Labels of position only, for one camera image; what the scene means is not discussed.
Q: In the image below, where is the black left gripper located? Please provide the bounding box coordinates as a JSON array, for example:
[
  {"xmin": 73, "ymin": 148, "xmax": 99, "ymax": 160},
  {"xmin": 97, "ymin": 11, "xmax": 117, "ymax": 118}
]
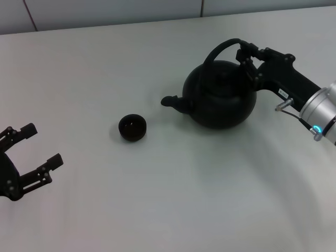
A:
[{"xmin": 0, "ymin": 122, "xmax": 65, "ymax": 202}]

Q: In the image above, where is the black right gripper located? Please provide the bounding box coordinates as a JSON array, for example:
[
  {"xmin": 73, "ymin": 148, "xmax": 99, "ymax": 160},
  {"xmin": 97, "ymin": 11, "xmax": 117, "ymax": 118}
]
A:
[{"xmin": 235, "ymin": 42, "xmax": 322, "ymax": 111}]

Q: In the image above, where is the black round teapot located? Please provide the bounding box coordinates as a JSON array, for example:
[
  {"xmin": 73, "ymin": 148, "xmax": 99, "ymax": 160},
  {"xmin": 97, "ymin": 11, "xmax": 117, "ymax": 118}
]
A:
[{"xmin": 161, "ymin": 38, "xmax": 258, "ymax": 130}]

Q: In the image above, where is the small black teacup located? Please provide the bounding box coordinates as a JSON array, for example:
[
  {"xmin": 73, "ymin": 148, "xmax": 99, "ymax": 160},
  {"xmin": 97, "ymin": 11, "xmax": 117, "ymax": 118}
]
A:
[{"xmin": 118, "ymin": 113, "xmax": 148, "ymax": 143}]

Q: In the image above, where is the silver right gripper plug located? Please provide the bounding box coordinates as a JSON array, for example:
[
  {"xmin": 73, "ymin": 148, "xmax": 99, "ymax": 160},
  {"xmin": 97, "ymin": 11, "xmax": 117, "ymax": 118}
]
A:
[{"xmin": 275, "ymin": 97, "xmax": 295, "ymax": 111}]

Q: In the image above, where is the thin black right gripper cable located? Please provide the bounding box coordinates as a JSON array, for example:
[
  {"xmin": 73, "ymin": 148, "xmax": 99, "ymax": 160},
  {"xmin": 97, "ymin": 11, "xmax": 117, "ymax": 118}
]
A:
[{"xmin": 281, "ymin": 108, "xmax": 313, "ymax": 131}]

